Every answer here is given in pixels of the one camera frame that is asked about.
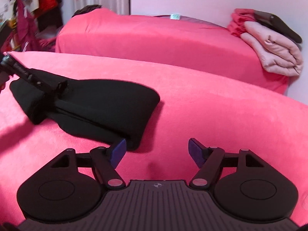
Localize pink far bed cover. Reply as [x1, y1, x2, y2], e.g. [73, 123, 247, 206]
[55, 8, 289, 94]

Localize small white blue tag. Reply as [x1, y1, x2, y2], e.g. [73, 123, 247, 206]
[170, 14, 181, 20]

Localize black pants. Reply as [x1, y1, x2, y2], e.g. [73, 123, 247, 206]
[9, 69, 160, 150]

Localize folded beige quilt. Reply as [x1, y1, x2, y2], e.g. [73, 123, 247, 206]
[240, 21, 303, 77]

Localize hanging clothes rack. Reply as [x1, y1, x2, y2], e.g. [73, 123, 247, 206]
[1, 0, 63, 52]

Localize dark cloth on bed corner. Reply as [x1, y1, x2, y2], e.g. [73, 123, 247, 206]
[72, 4, 102, 17]

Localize folded red blanket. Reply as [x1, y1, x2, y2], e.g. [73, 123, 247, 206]
[227, 8, 256, 37]

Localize black pillow on quilt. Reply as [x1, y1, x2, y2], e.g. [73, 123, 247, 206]
[254, 10, 302, 44]

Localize pink bed sheet near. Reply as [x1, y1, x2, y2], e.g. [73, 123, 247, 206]
[1, 52, 307, 225]

